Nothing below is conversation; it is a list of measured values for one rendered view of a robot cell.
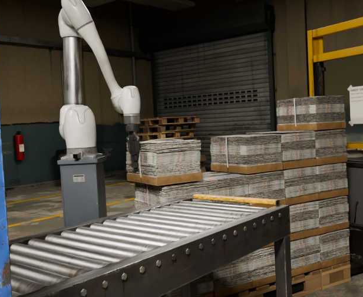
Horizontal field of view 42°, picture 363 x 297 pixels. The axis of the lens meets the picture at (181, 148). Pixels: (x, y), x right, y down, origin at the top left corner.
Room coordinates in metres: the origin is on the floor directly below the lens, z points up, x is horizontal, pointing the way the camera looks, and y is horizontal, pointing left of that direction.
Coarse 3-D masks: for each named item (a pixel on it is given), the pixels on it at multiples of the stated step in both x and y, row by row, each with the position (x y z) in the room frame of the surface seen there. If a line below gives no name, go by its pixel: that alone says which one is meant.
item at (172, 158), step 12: (156, 144) 2.43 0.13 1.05; (168, 144) 2.47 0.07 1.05; (180, 144) 2.51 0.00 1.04; (192, 144) 2.55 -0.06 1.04; (144, 156) 2.55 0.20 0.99; (156, 156) 2.44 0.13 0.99; (168, 156) 2.48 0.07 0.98; (180, 156) 2.52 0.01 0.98; (192, 156) 2.56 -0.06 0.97; (144, 168) 2.54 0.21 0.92; (156, 168) 2.44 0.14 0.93; (168, 168) 2.48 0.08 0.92; (180, 168) 2.51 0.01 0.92; (192, 168) 2.55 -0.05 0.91
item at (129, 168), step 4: (156, 140) 2.80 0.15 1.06; (160, 140) 2.79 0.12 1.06; (164, 140) 2.78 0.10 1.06; (168, 140) 2.74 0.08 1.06; (128, 152) 2.72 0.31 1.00; (128, 156) 2.72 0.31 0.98; (128, 160) 2.73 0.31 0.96; (128, 164) 2.72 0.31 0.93; (128, 168) 2.72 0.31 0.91; (132, 168) 2.67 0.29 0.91; (136, 168) 2.63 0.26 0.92; (128, 172) 2.74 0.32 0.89; (132, 172) 2.69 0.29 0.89; (136, 172) 2.63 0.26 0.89
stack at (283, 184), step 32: (160, 192) 2.49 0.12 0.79; (192, 192) 2.56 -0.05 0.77; (224, 192) 2.68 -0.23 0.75; (256, 192) 2.81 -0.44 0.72; (288, 192) 2.93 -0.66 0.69; (256, 256) 2.78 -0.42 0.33; (320, 256) 3.06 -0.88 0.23; (224, 288) 2.66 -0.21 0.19; (256, 288) 2.79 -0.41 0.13; (320, 288) 3.05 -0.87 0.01
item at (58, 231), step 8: (176, 200) 2.15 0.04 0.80; (184, 200) 2.16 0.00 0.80; (192, 200) 2.20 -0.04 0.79; (144, 208) 1.99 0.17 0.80; (152, 208) 1.99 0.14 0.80; (112, 216) 1.84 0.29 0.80; (120, 216) 1.84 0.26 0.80; (80, 224) 1.72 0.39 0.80; (88, 224) 1.72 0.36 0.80; (48, 232) 1.61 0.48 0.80; (56, 232) 1.61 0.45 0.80; (16, 240) 1.51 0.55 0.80; (24, 240) 1.51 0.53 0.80
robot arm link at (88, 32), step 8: (88, 24) 2.47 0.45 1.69; (80, 32) 2.48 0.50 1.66; (88, 32) 2.47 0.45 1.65; (96, 32) 2.50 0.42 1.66; (88, 40) 2.49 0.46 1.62; (96, 40) 2.49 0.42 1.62; (96, 48) 2.50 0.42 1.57; (96, 56) 2.54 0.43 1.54; (104, 56) 2.54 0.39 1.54; (104, 64) 2.57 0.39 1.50; (104, 72) 2.61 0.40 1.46; (112, 72) 2.64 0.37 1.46; (112, 80) 2.66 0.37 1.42; (112, 88) 2.68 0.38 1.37; (120, 88) 2.70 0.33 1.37; (112, 96) 2.69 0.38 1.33; (120, 96) 2.66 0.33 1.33; (120, 112) 2.69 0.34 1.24
